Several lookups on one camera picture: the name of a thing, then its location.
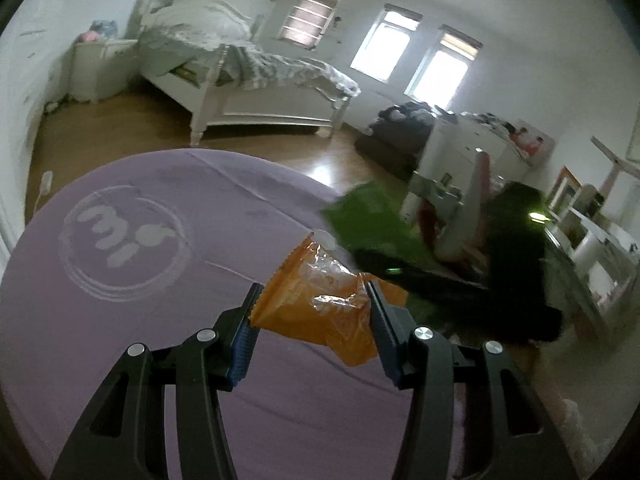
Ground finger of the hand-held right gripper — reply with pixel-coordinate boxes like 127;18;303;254
357;250;493;311

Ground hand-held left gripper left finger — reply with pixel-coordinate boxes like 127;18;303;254
50;282;265;480

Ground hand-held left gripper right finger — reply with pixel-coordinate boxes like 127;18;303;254
364;280;566;480

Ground orange snack wrapper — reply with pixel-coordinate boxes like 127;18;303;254
249;232;408;368

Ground green snack packet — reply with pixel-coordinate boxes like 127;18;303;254
322;182;481;331

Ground white cluttered desk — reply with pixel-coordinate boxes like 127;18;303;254
545;205;640;331

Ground white and red poster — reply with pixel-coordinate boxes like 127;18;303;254
507;119;556;166

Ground white dresser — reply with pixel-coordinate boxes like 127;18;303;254
417;112;531;201

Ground white desk stand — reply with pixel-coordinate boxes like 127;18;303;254
590;136;640;201

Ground bright window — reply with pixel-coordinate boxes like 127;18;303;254
350;4;423;83
405;24;483;106

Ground grey patterned duvet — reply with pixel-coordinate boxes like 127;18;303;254
220;42;362;101

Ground window with striped blind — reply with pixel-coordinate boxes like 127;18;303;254
277;0;347;51

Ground white nightstand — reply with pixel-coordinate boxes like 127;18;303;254
67;39;138;105

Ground pink and blue soft toys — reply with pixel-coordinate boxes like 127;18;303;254
80;20;118;43

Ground orange picture frame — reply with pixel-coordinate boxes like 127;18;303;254
547;166;581;211

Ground floral wall picture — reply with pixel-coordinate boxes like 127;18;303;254
627;110;640;161

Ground white bed frame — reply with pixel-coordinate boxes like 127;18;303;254
137;0;362;147

